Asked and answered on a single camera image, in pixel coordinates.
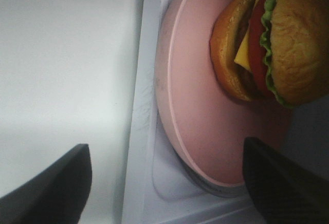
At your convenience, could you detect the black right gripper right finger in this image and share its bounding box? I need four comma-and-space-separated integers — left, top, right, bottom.
243, 137, 328, 223

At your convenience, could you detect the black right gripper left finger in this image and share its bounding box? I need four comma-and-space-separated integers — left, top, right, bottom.
1, 144, 92, 223

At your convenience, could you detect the pink round plate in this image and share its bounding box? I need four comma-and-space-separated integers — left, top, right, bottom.
155, 0, 292, 186

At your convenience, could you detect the toy hamburger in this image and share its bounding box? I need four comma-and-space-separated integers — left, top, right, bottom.
210, 0, 328, 108

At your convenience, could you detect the glass microwave turntable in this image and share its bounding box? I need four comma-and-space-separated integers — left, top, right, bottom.
176, 153, 247, 198

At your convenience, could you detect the white microwave oven body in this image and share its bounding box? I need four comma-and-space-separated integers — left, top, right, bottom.
121, 0, 328, 223

